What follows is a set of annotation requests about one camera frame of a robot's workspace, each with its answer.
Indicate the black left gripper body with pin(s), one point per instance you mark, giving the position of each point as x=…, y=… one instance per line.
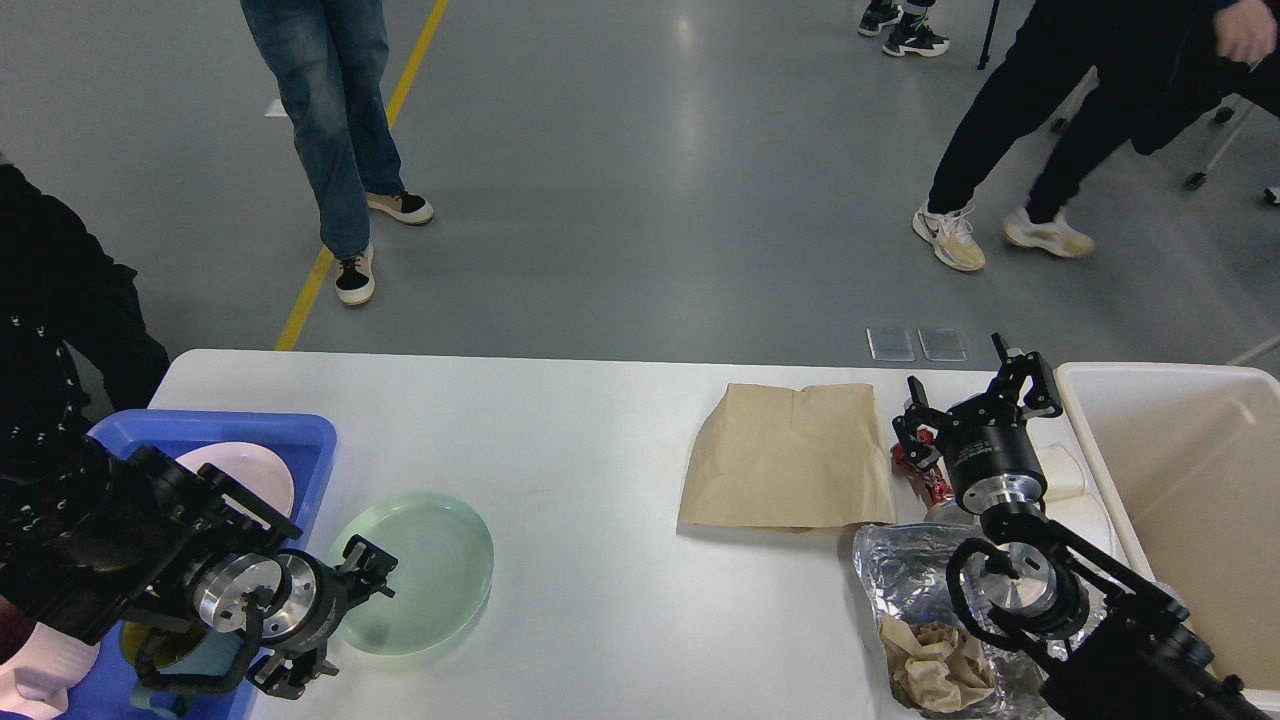
x=294, y=600

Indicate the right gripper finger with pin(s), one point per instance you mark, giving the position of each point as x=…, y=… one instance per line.
x=918, y=414
x=1023, y=387

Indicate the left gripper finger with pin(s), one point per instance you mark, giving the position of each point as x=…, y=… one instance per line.
x=283, y=673
x=362, y=570

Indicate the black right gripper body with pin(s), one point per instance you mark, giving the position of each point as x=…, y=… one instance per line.
x=988, y=454

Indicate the green plate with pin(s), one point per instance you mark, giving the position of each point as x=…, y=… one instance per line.
x=445, y=560

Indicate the dark teal mug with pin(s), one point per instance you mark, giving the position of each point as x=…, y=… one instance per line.
x=196, y=651

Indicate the pink ribbed mug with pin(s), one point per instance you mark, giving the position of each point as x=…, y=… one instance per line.
x=35, y=681

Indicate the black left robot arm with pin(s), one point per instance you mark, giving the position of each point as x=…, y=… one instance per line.
x=90, y=538

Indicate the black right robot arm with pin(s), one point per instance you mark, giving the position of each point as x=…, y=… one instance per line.
x=1111, y=644

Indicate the red snack wrapper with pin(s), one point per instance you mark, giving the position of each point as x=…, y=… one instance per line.
x=930, y=485

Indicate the white foam container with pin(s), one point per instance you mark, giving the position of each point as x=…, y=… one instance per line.
x=1069, y=501

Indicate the right floor plate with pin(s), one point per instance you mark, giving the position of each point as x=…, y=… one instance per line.
x=942, y=345

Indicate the floor plate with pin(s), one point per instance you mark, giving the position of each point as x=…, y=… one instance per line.
x=891, y=345
x=942, y=345

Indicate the left floor plate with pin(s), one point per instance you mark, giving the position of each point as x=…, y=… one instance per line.
x=891, y=345

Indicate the brown paper bag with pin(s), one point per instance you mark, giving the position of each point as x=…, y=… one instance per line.
x=811, y=460

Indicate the blue plastic tray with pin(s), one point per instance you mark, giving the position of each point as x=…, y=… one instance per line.
x=306, y=442

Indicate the pink plate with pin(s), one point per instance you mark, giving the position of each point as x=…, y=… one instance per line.
x=254, y=466

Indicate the white plastic bin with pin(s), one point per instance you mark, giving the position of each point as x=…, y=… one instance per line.
x=1187, y=461

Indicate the crumpled brown napkin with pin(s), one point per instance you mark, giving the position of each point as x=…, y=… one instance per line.
x=940, y=667

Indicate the person in black trousers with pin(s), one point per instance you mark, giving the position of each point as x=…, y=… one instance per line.
x=1135, y=48

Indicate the black tripod leg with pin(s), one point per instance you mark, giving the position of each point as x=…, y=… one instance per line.
x=985, y=55

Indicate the chair with black jacket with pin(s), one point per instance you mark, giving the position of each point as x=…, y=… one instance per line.
x=1225, y=96

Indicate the person with dark sneakers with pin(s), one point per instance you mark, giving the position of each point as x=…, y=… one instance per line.
x=907, y=22

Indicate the person in blue jeans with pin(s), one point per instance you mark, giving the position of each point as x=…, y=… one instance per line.
x=328, y=58

